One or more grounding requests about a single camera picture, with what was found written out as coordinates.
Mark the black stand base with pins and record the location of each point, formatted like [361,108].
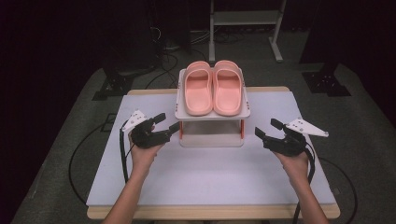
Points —
[325,82]
[113,87]

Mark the person's left hand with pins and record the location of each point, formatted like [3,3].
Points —
[143,158]

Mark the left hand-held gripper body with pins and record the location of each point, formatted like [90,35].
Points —
[146,137]

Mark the white two-tier shoe rack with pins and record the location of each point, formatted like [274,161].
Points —
[211,130]

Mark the white metal stand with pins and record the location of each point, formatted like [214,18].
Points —
[246,17]

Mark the person's right hand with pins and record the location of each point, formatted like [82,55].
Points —
[294,166]

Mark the pink rubber slipper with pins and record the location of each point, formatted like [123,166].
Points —
[228,88]
[198,90]

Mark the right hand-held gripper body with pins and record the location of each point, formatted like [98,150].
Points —
[288,144]

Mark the wooden table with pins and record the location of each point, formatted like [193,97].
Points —
[202,212]

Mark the white table mat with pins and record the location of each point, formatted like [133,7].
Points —
[211,177]

